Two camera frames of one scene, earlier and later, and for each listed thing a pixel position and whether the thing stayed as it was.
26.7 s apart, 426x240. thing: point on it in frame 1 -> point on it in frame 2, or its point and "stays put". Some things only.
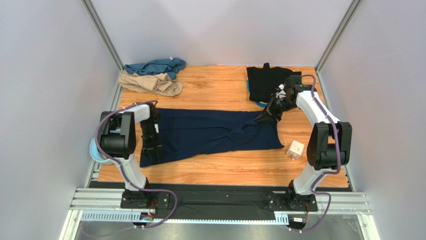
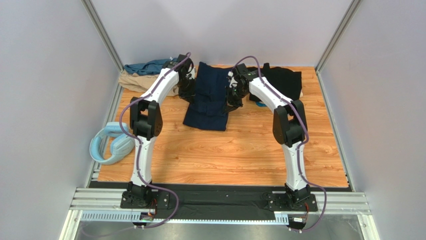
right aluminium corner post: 336,38 stays put
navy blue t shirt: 191,132 -> 211,88
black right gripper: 274,106 -> 233,101
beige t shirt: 157,83 stays put
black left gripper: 148,146 -> 189,95
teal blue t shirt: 169,67 stays put
